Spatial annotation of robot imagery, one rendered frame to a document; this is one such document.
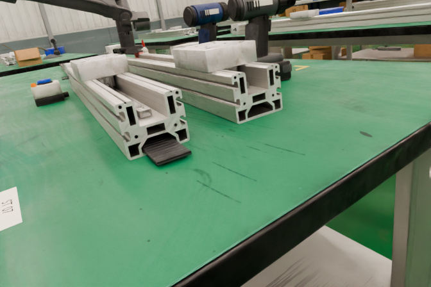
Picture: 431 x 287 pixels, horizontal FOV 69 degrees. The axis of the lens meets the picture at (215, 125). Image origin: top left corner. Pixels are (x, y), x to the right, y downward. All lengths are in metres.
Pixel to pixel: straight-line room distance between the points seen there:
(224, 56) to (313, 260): 0.72
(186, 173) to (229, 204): 0.09
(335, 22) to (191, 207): 1.99
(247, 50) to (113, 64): 0.32
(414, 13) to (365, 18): 0.26
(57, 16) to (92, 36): 1.24
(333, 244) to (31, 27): 11.86
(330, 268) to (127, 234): 0.82
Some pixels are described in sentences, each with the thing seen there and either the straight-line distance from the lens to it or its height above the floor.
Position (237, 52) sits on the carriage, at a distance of 0.60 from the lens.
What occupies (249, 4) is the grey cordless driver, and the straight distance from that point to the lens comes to 0.77.
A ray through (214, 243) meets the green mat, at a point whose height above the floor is 0.78.
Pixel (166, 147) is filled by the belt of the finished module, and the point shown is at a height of 0.79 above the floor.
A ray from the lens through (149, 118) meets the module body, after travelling 0.49.
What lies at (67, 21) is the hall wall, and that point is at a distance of 12.50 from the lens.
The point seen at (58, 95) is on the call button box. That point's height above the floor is 0.80.
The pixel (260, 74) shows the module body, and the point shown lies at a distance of 0.57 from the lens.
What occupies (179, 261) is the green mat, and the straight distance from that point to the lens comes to 0.27.
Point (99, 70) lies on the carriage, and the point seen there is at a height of 0.88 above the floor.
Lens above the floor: 0.96
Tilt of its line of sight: 19 degrees down
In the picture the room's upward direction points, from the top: 9 degrees counter-clockwise
